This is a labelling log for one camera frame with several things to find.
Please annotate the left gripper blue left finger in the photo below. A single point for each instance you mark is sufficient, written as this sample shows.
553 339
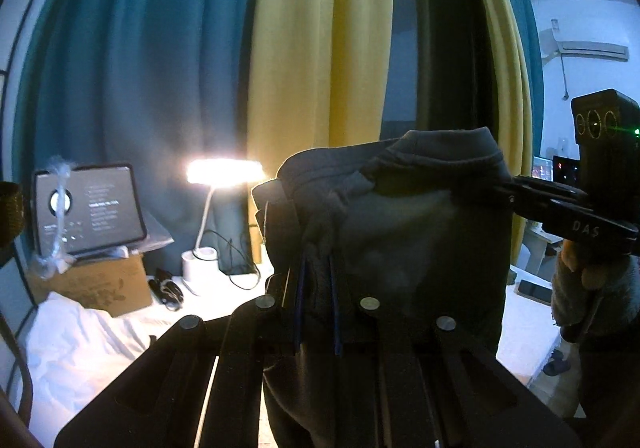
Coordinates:
282 335

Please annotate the computer monitor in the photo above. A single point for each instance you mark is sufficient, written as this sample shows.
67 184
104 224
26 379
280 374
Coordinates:
542 168

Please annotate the air conditioner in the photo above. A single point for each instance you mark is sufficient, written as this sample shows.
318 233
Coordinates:
551 48

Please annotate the white cloth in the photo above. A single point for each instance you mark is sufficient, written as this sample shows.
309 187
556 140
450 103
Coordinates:
74 352

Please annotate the person right hand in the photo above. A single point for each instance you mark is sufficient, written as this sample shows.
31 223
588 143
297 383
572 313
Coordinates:
597 268

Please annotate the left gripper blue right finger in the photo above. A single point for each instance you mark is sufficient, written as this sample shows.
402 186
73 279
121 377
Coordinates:
349 327

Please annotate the cardboard box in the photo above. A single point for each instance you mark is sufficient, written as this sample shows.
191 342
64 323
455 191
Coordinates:
116 286

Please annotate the black phone in case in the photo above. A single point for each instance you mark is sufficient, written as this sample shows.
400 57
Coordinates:
534 292

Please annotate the teal curtain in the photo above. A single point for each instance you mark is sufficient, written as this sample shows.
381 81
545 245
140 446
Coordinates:
153 83

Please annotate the white desk lamp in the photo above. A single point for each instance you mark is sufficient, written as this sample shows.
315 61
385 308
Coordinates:
221 251

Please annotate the brown t-shirt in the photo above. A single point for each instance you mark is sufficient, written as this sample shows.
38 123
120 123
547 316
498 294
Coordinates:
425 233

